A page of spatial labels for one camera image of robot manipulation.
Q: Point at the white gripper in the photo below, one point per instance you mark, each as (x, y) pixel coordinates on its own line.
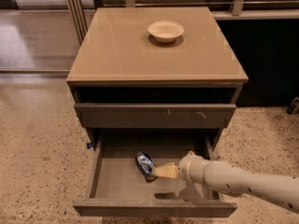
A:
(187, 168)

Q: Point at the grey drawer cabinet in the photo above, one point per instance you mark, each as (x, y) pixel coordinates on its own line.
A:
(119, 62)

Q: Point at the blue tape piece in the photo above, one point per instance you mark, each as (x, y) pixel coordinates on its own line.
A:
(89, 145)

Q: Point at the grey top drawer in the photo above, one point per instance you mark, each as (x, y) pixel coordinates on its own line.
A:
(155, 116)

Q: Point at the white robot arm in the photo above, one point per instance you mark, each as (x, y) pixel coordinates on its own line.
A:
(223, 177)

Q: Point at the open grey middle drawer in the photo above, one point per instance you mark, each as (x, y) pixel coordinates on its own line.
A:
(118, 189)

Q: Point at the dark object on floor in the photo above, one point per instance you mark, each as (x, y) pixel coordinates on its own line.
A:
(293, 107)

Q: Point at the white ceramic bowl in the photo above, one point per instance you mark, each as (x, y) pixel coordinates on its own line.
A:
(165, 31)

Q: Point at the blue pepsi can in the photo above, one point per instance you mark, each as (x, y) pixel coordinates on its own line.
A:
(146, 166)

